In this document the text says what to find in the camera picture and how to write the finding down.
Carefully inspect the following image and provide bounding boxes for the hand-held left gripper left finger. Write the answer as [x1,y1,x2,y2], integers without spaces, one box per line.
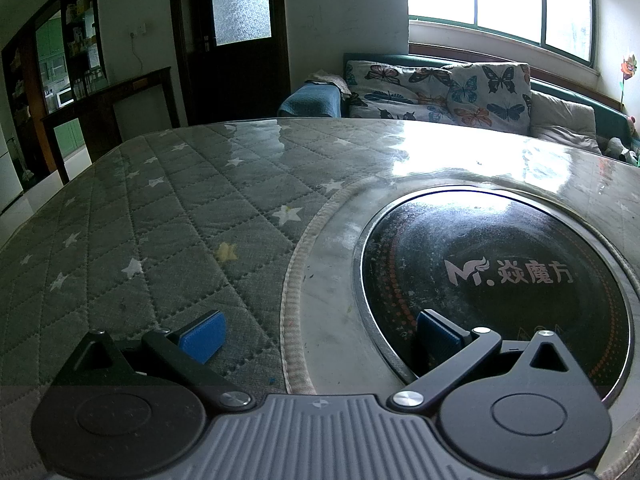
[50,309,256,412]

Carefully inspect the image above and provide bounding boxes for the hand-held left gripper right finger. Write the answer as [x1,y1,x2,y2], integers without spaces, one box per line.
[391,309,602,415]

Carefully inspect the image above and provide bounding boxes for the black round induction cooktop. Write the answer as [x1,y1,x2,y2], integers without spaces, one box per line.
[352,184,632,401]

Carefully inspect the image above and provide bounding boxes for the grey quilted star table cover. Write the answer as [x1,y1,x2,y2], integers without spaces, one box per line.
[0,117,640,480]

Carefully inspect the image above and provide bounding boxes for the square butterfly print pillow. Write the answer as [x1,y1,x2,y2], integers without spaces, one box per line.
[442,62,532,136]

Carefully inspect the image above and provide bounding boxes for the long butterfly print pillow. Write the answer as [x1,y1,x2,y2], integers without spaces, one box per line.
[344,60,453,123]

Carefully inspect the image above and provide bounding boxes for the beige cushion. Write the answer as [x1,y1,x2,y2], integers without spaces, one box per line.
[529,91,603,156]

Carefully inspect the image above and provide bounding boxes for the white refrigerator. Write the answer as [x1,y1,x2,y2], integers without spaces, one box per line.
[0,130,25,213]

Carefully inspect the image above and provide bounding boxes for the grey plush toy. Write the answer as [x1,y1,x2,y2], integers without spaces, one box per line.
[605,137,640,166]

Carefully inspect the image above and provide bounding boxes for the dark wooden glass door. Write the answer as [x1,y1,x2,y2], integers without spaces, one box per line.
[169,0,291,126]

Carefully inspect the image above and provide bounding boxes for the dark wooden console table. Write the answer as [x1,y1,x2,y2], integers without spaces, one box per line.
[40,66,181,186]

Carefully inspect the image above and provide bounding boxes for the teal sofa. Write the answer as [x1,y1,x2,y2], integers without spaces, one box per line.
[277,52,640,163]

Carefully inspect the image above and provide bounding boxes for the beige towel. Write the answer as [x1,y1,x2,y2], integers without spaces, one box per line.
[306,72,351,97]

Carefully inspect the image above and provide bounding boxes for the dark wooden display cabinet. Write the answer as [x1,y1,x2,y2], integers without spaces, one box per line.
[1,0,108,181]

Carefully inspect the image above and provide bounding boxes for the colourful pinwheel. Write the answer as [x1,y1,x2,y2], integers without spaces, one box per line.
[617,54,640,111]

